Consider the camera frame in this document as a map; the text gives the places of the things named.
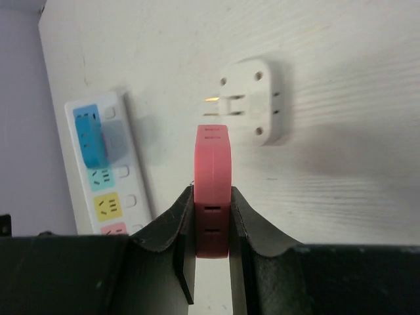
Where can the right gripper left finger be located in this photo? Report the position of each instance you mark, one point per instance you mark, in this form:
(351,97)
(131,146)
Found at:
(150,272)

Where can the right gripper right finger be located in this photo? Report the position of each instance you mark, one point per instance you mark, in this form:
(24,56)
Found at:
(273,273)

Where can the white power strip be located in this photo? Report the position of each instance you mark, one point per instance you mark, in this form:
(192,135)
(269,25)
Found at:
(113,198)

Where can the pink plug adapter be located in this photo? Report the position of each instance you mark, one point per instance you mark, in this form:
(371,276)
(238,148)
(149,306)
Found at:
(212,191)

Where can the blue plug adapter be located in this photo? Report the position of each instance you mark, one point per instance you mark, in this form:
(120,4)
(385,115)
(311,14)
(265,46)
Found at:
(101,144)

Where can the white plug adapter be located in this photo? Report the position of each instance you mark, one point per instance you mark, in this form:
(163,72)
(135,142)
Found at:
(255,101)

